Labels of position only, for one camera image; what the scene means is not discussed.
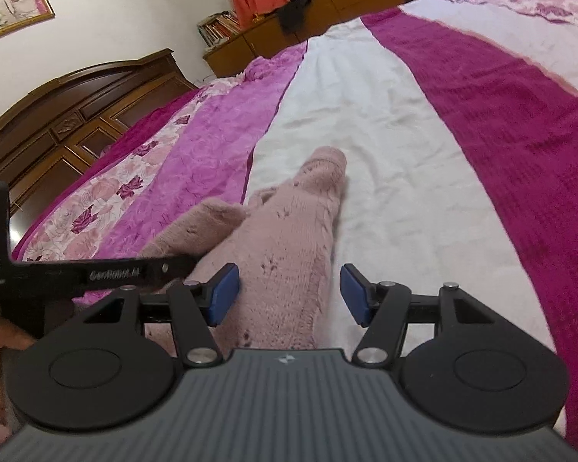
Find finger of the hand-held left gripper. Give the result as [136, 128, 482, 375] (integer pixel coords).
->
[74, 254, 199, 295]

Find pink knit cardigan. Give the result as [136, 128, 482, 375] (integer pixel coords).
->
[137, 146, 350, 351]

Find wooden headboard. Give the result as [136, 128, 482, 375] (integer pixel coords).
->
[0, 48, 199, 215]

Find stack of books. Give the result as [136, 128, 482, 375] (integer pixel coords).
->
[197, 10, 242, 50]

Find magenta white striped bedspread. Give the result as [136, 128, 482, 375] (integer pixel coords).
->
[241, 0, 578, 453]

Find person's left hand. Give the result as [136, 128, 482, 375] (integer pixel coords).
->
[0, 320, 37, 395]

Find pink floral plush blanket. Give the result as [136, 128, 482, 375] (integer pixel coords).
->
[10, 41, 309, 309]

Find dark cloth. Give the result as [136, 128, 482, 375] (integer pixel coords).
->
[277, 0, 315, 35]

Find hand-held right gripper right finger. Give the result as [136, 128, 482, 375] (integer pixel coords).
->
[339, 263, 502, 367]

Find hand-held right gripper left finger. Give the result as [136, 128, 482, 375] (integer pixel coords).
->
[79, 262, 240, 367]

